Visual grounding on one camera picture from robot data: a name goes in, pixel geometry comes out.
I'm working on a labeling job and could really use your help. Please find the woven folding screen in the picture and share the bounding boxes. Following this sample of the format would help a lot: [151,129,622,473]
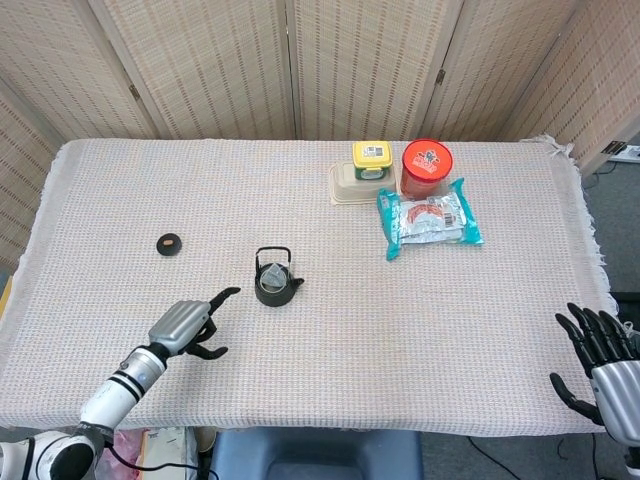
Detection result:
[0,0,640,271]

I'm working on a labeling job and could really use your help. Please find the black cable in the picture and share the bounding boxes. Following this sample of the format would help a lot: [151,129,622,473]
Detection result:
[102,438,217,474]

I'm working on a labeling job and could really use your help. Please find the pyramid tea bag with string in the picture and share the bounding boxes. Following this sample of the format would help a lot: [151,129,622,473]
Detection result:
[260,261,287,294]

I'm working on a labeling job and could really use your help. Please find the pink plastic bag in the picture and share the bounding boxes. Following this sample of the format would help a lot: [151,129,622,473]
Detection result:
[94,429,147,480]

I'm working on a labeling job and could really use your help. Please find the grey woven tablecloth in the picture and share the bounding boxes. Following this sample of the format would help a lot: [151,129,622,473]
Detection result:
[0,135,621,437]

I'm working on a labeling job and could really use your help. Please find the red plastic tub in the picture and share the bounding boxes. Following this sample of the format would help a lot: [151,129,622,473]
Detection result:
[399,138,454,199]

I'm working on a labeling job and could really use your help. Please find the beige lunch box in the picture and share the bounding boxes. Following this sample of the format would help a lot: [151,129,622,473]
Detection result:
[328,161,401,206]

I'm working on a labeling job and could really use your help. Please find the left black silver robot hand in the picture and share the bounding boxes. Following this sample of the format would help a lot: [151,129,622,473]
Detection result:
[147,286,243,361]

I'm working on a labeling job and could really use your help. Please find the teal snack package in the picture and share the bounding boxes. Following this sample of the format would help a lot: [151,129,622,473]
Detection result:
[375,178,486,261]

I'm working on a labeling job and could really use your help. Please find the black teapot lid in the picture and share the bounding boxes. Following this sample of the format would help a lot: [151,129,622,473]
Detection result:
[155,233,182,258]

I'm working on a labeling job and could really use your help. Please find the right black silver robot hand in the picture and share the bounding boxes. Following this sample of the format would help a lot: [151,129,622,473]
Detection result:
[548,301,640,446]

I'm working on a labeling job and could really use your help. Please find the black cast iron teapot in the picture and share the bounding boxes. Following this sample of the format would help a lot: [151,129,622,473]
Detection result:
[253,246,306,308]

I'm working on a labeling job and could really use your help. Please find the green container with yellow lid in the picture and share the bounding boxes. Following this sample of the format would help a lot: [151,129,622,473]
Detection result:
[351,141,394,182]

